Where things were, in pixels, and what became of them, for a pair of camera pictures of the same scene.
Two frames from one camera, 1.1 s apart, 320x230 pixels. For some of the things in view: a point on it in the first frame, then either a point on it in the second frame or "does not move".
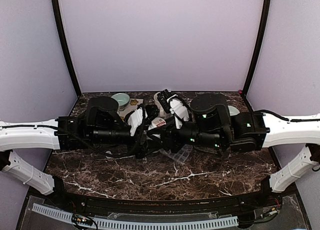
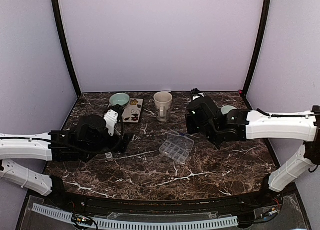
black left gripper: [144, 148] → [116, 146]
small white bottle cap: [108, 154] does not move
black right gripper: [170, 141] → [191, 128]
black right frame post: [265, 17] does not move
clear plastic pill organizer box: [182, 154] does not move
